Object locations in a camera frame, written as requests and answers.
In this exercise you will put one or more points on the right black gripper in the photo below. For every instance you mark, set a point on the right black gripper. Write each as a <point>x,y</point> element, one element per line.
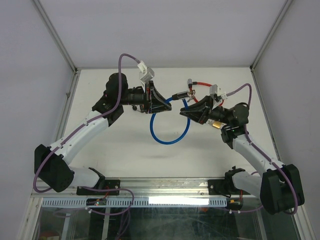
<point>199,111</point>

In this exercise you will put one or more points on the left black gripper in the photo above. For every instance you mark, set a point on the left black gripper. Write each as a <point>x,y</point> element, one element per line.
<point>157,103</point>

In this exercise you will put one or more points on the brass padlock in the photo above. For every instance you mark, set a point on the brass padlock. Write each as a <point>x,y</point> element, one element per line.
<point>216,124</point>

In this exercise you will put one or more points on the blue cable lock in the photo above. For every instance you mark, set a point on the blue cable lock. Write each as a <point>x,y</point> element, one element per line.
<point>168,130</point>

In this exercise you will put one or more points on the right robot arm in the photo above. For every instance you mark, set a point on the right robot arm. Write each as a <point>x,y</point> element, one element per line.
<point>277,185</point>

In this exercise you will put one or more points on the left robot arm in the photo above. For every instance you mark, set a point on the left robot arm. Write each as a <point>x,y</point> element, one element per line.
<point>52,163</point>

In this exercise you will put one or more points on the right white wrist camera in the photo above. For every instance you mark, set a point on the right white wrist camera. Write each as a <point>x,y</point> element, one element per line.
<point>217,95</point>

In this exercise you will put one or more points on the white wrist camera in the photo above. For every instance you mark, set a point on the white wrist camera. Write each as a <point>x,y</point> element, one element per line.
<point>217,95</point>
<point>146,73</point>

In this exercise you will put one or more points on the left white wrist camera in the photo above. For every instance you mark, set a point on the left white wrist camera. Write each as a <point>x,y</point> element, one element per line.
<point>146,73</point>

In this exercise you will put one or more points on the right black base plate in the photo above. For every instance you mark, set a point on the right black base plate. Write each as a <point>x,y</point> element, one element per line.
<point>217,187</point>

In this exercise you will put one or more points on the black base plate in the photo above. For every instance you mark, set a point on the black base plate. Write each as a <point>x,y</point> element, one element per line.
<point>217,187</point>
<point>107,184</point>

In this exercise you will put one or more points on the aluminium mounting rail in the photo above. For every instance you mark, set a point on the aluminium mounting rail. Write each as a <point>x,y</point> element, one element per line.
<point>145,187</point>

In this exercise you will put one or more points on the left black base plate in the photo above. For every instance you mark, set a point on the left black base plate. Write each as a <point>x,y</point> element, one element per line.
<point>107,184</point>

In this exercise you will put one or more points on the white slotted cable duct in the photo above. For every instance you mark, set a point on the white slotted cable duct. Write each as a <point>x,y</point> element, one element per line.
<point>140,202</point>

